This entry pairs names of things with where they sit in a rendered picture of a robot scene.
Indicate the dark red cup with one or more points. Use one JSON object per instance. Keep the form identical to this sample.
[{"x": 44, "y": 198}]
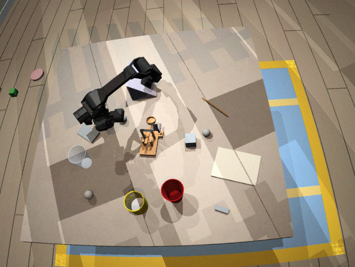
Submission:
[{"x": 172, "y": 190}]

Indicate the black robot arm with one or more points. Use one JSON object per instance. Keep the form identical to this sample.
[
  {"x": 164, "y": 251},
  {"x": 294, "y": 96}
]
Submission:
[{"x": 93, "y": 102}]

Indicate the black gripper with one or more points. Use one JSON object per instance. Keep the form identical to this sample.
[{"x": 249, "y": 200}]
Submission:
[{"x": 114, "y": 116}]

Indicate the cream flat rectangular panel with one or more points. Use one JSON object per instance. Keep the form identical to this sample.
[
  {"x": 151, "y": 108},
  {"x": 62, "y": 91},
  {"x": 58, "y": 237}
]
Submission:
[{"x": 236, "y": 166}]

